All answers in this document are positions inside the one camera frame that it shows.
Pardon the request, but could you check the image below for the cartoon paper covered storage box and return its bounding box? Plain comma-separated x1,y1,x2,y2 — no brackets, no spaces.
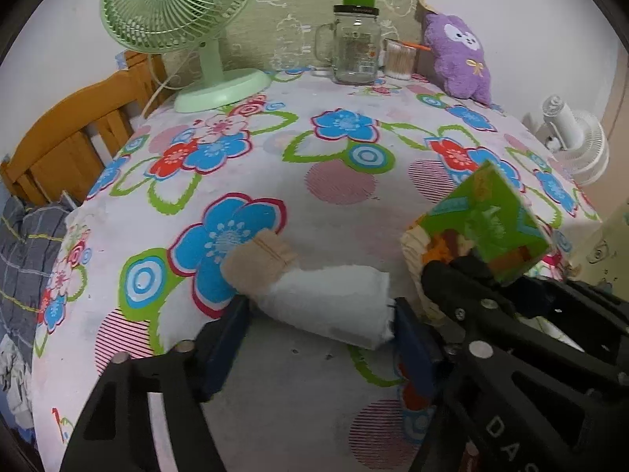
565,201,629,301

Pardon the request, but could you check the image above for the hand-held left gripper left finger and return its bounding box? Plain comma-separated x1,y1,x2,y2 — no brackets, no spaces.
59,297,251,472

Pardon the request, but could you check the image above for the green desk fan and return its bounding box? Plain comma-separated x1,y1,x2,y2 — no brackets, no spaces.
101,0,273,114

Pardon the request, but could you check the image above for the colourful cartoon printed packet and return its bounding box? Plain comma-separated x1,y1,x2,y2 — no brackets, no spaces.
400,160,555,318

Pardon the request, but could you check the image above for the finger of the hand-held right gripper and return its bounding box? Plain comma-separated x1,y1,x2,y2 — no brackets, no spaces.
423,257,522,374

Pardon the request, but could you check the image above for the white and tan sock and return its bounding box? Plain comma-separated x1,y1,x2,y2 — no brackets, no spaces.
253,264,395,351

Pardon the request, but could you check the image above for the floral tablecloth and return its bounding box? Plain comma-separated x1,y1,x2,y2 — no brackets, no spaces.
32,66,604,472

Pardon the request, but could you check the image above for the cotton swab container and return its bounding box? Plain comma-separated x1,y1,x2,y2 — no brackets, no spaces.
382,38,434,80

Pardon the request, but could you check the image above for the beige knit cloth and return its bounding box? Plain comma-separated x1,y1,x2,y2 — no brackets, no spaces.
220,229,300,297

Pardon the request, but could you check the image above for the blue plaid bedding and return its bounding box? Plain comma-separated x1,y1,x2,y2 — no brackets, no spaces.
0,192,75,357

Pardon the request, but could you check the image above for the green cartoon foam board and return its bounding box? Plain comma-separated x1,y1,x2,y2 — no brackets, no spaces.
221,0,429,74

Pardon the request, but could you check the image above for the white fan cable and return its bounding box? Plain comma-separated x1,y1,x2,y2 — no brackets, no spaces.
142,52,198,118

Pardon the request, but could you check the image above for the white crumpled cloth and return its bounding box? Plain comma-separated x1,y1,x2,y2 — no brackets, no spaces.
0,334,36,426

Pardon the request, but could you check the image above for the white standing fan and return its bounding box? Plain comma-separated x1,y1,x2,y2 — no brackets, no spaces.
523,94,611,186

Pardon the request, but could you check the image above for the glass jar mug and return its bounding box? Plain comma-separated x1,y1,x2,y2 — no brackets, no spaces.
314,5,386,85

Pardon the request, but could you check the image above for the purple plush toy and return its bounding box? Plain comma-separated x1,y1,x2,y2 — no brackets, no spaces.
423,12,493,107

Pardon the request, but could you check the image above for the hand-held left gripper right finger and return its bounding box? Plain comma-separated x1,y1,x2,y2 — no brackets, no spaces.
395,297,473,472

